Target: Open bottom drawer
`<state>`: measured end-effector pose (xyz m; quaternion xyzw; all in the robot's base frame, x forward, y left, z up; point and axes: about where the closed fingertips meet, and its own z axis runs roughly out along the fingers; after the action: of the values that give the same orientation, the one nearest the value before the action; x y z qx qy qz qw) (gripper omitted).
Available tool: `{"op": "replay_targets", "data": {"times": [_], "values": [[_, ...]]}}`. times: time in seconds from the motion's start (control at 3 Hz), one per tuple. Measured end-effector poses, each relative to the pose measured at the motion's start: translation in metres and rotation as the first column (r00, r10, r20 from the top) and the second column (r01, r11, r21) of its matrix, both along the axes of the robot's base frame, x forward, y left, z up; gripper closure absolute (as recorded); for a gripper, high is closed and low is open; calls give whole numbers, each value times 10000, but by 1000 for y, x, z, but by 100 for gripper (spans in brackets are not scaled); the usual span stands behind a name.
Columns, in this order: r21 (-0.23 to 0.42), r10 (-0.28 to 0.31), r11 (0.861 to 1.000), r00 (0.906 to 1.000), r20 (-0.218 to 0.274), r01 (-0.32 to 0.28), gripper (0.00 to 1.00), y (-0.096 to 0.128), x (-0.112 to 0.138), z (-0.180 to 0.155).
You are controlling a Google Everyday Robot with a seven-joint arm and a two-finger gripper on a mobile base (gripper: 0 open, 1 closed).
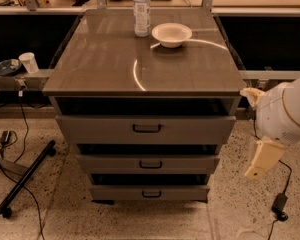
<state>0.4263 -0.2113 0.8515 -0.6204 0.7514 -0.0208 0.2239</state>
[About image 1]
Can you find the white paper bowl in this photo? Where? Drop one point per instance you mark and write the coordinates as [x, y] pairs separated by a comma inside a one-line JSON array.
[[171, 35]]

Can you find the grey middle drawer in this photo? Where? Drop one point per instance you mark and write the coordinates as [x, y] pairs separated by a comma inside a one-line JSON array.
[[148, 164]]

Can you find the black adapter left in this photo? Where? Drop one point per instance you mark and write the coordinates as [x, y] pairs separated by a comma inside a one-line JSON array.
[[5, 138]]

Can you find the white paper cup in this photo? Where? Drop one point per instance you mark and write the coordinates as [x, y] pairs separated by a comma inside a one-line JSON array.
[[29, 62]]

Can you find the grey top drawer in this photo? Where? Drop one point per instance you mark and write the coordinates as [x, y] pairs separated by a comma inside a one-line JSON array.
[[181, 130]]

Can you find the grey drawer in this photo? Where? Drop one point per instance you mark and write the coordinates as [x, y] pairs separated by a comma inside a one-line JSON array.
[[148, 164], [149, 192], [181, 130]]

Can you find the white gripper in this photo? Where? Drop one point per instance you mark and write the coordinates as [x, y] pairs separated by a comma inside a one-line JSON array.
[[274, 114]]

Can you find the clear plastic water bottle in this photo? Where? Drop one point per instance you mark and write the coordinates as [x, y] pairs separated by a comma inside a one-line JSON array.
[[141, 10]]

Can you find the grey bottom drawer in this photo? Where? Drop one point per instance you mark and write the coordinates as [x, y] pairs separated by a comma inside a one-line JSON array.
[[149, 192]]

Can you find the grey drawer cabinet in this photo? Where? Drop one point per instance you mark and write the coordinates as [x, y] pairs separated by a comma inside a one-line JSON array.
[[105, 70]]

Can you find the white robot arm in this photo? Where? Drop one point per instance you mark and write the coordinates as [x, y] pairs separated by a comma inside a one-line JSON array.
[[292, 99]]

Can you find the dark blue bowl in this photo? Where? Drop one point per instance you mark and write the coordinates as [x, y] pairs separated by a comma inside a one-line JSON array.
[[9, 67]]

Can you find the black power adapter right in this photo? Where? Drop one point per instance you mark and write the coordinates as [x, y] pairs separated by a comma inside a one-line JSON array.
[[278, 207]]

